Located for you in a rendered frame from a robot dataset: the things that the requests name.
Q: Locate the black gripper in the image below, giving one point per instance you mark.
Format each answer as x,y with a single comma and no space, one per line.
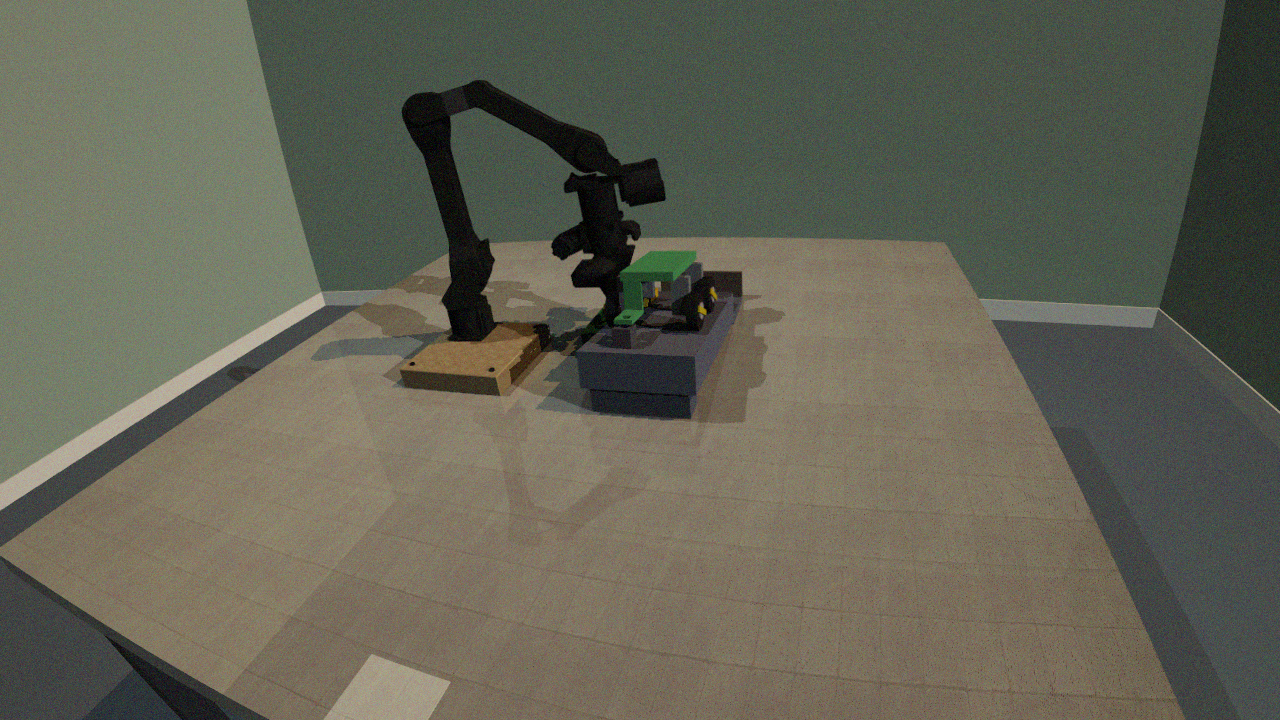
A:
607,237

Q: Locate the green tray rim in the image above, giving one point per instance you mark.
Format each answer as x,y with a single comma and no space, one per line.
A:
586,334

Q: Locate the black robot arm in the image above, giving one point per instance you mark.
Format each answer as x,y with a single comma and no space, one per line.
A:
427,117

